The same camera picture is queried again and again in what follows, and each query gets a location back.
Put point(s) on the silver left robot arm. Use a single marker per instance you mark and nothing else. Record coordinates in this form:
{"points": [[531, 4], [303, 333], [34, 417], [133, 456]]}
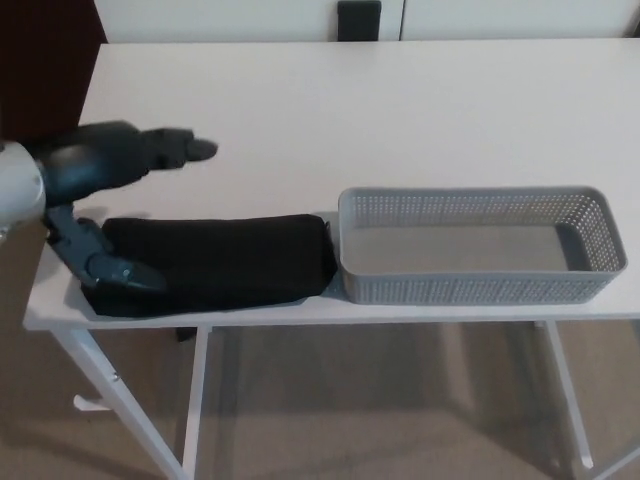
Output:
{"points": [[20, 185]]}

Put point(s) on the small black floor object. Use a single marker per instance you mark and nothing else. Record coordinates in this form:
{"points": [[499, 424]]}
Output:
{"points": [[186, 334]]}

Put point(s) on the grey perforated plastic basket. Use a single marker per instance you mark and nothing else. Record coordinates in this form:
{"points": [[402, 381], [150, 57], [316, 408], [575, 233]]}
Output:
{"points": [[475, 287]]}

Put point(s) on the black fabric pencil case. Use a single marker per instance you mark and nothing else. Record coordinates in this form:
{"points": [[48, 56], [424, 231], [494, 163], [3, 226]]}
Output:
{"points": [[225, 260]]}

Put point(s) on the white cabinet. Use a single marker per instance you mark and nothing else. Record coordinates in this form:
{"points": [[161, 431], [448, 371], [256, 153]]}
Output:
{"points": [[225, 20]]}

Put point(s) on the white hook on table leg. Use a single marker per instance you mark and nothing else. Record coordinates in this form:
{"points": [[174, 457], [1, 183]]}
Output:
{"points": [[90, 404]]}

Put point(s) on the white metal table leg frame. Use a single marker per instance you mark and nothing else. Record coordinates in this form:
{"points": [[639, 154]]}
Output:
{"points": [[130, 415], [570, 390]]}

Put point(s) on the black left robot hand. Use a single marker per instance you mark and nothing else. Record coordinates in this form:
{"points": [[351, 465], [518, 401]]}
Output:
{"points": [[85, 167]]}

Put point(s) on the dark brown panel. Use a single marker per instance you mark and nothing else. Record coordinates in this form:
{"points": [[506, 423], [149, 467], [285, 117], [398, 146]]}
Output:
{"points": [[45, 65]]}

